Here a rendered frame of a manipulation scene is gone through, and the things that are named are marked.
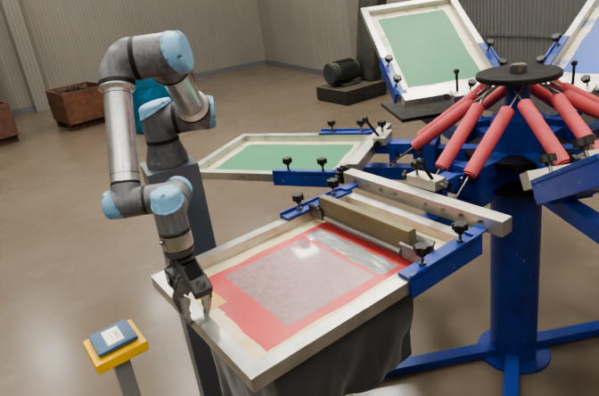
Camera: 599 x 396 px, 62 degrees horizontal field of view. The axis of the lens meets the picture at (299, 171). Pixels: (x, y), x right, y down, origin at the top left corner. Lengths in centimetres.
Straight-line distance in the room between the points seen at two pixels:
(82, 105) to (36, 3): 351
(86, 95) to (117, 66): 754
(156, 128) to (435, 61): 167
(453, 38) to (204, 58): 969
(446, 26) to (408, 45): 29
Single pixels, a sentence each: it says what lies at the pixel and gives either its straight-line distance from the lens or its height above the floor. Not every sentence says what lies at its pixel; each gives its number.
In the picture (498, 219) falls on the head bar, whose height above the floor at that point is 104.
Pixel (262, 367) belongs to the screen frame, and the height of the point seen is 99.
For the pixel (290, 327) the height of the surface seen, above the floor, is 96.
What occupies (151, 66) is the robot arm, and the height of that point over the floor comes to 159.
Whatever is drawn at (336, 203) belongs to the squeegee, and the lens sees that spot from 165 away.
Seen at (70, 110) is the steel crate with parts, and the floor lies 36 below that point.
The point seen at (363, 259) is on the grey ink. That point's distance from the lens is 151.
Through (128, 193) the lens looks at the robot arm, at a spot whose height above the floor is 131.
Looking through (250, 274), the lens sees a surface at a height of 96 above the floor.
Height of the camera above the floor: 174
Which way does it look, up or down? 20 degrees down
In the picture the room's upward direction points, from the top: 8 degrees counter-clockwise
